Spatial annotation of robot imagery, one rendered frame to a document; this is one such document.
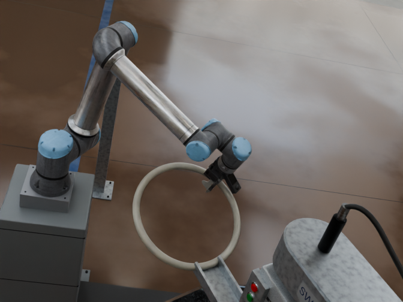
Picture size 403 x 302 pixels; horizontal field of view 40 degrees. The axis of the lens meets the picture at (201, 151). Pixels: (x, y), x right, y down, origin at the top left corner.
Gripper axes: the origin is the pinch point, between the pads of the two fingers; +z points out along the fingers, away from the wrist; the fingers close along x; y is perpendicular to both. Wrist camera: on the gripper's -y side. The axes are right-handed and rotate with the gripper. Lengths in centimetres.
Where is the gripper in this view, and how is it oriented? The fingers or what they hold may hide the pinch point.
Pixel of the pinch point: (211, 188)
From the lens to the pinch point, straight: 252.1
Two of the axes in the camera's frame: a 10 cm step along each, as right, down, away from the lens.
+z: -3.8, 4.8, 7.9
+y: -7.3, -6.8, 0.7
